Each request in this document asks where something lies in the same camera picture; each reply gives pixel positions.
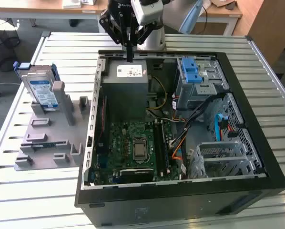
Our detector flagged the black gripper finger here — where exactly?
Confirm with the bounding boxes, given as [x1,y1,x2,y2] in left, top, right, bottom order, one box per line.
[99,10,132,63]
[130,12,158,63]

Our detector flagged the hard disk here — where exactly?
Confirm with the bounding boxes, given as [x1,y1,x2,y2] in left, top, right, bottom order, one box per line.
[13,61,61,112]

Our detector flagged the metal disk bay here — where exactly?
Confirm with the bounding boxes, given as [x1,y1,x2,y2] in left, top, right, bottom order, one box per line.
[189,140,263,179]

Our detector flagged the grey power supply unit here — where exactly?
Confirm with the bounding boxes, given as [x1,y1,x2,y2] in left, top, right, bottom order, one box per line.
[101,59,150,121]

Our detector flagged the long wooden desk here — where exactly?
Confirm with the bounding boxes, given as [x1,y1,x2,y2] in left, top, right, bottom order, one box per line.
[0,0,110,33]

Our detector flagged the metal drive cage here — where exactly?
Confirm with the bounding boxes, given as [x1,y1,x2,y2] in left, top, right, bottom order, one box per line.
[175,56,230,110]

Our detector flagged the brown cardboard piece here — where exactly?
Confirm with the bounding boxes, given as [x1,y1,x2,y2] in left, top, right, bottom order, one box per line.
[210,0,236,10]

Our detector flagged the black CPU socket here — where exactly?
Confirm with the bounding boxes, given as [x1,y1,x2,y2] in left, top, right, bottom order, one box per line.
[132,137,150,164]

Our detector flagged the green motherboard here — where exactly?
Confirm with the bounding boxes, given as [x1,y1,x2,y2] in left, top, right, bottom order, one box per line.
[94,120,181,186]

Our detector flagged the silver CPU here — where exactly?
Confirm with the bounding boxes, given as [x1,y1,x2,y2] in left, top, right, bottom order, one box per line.
[134,142,147,158]

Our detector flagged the black RAM slot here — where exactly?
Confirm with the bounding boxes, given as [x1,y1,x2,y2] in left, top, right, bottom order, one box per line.
[155,120,165,177]
[161,120,171,175]
[159,120,168,176]
[153,120,163,177]

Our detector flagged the grey parts rack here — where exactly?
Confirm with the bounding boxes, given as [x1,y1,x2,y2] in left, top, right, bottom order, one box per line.
[13,81,92,172]

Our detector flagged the black graphics card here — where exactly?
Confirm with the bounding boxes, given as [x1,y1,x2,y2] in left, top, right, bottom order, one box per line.
[118,167,155,184]

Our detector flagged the wooden cabinet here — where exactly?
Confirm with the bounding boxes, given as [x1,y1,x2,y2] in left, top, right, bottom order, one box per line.
[233,0,285,68]

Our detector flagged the black PC case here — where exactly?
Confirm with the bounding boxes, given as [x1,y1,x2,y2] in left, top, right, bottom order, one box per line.
[74,49,285,227]

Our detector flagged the yellow wires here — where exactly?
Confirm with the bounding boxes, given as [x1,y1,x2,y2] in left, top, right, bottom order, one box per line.
[146,75,168,111]

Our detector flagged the blue plastic drive bracket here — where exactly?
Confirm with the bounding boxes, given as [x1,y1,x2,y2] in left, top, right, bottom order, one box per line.
[181,57,204,83]

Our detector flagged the coloured supply wire bundle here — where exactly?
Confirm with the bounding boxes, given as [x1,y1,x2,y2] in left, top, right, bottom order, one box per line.
[146,108,188,124]

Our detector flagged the black cable bundle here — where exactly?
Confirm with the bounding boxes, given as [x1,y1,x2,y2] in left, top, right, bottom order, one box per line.
[170,92,231,148]

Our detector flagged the black wire mesh bin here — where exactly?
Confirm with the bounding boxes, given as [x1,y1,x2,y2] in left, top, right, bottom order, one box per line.
[0,30,20,72]

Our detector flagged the blue SATA wire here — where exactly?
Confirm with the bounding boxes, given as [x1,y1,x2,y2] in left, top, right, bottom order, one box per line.
[214,113,229,144]

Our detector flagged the orange power wire black plug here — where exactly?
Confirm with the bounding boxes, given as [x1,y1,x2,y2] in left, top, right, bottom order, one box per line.
[172,125,239,163]

